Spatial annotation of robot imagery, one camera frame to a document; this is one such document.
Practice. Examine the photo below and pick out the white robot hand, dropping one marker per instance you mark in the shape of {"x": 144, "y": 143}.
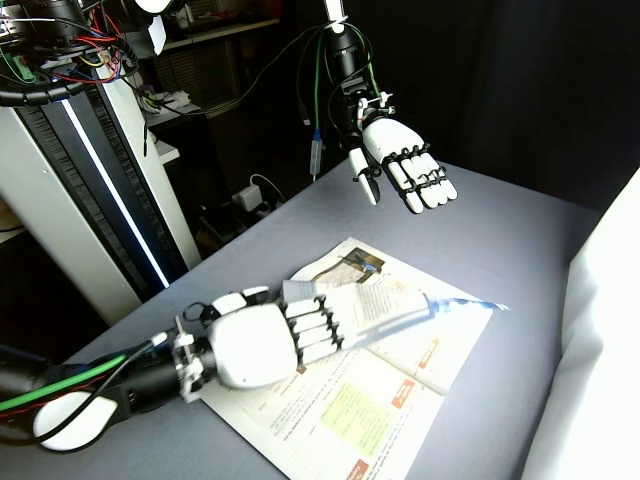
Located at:
{"x": 387, "y": 137}
{"x": 250, "y": 345}

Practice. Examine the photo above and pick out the textbook with printed pages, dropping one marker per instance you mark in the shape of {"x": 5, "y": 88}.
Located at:
{"x": 360, "y": 410}

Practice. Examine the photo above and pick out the grey plug with blue end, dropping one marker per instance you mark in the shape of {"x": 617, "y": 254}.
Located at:
{"x": 316, "y": 157}

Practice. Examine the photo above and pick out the black curtain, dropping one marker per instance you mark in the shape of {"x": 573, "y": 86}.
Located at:
{"x": 525, "y": 85}

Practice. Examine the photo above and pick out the white power adapter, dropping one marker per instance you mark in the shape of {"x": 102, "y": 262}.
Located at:
{"x": 250, "y": 196}

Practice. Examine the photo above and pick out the grey table cloth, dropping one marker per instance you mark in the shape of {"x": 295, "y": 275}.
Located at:
{"x": 500, "y": 240}

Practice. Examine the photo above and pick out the background shelf unit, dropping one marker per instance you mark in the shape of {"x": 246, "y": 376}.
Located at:
{"x": 210, "y": 65}

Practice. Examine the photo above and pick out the white robot body column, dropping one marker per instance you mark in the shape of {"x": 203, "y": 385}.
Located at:
{"x": 60, "y": 210}

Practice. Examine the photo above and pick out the white paper tag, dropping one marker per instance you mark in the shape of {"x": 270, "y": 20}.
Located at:
{"x": 157, "y": 35}

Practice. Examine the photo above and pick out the white backdrop sheet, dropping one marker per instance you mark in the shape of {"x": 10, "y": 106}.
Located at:
{"x": 600, "y": 350}

